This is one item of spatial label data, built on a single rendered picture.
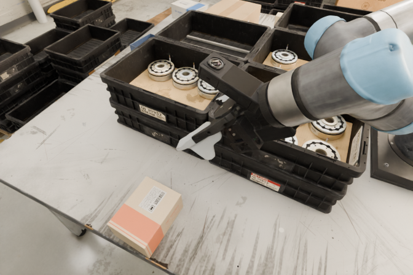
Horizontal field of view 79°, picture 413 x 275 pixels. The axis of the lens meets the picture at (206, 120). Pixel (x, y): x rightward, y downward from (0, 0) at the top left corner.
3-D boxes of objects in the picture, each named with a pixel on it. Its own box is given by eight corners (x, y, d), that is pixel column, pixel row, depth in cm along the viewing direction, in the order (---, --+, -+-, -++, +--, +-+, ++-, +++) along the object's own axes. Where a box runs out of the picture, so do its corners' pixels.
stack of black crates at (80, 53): (105, 74, 215) (87, 23, 183) (134, 83, 207) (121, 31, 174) (69, 102, 190) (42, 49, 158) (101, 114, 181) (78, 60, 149)
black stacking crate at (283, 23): (368, 43, 120) (380, 20, 111) (362, 76, 101) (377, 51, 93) (286, 26, 133) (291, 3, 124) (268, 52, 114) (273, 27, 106)
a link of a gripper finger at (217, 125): (195, 148, 42) (238, 119, 39) (189, 141, 41) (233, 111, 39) (198, 135, 46) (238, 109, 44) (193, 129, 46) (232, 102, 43)
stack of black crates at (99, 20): (100, 43, 252) (85, -4, 220) (125, 50, 244) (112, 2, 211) (70, 63, 227) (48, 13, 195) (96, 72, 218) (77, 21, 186)
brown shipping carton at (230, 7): (232, 54, 133) (235, 25, 122) (198, 43, 142) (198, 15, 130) (257, 32, 151) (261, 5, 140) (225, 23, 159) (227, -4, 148)
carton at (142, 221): (150, 188, 79) (146, 175, 73) (183, 206, 74) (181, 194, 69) (114, 235, 69) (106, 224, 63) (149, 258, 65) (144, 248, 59)
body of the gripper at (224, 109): (233, 155, 45) (291, 145, 35) (204, 119, 43) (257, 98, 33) (252, 128, 49) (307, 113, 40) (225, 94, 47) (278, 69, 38)
